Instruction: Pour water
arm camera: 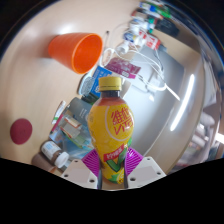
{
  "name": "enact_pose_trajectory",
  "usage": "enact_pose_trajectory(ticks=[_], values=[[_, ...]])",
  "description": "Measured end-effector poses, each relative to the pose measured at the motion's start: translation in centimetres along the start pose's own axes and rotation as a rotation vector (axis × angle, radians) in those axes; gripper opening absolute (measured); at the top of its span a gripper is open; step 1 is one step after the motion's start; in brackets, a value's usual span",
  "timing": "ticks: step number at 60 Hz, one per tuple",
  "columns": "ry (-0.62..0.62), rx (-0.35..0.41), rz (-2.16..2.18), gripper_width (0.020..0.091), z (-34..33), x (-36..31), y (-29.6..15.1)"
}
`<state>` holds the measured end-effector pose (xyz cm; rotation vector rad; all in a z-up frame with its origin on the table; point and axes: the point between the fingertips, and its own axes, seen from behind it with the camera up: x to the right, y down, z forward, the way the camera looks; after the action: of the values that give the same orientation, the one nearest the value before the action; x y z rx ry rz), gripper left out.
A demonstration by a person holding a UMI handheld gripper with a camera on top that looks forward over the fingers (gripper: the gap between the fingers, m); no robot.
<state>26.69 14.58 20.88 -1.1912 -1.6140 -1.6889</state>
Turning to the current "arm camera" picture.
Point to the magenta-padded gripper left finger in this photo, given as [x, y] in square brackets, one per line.
[78, 173]

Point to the orange plastic cup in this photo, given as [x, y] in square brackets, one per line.
[66, 48]

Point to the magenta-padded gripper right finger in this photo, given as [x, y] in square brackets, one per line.
[146, 171]

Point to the blue and white carton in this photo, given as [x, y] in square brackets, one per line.
[102, 73]

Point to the clear blue plastic bag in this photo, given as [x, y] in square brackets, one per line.
[71, 143]

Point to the magenta snack pouch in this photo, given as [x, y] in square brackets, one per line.
[121, 68]

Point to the white desk lamp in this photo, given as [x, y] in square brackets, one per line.
[185, 100]

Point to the red and white canister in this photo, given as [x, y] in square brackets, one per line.
[152, 40]

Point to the flat round red coaster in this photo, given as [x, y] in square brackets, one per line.
[21, 131]

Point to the yellow-labelled drink bottle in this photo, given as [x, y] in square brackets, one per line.
[110, 126]

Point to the grey shaker bottle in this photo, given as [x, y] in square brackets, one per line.
[80, 108]

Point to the pale blue flat case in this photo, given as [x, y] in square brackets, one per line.
[86, 86]

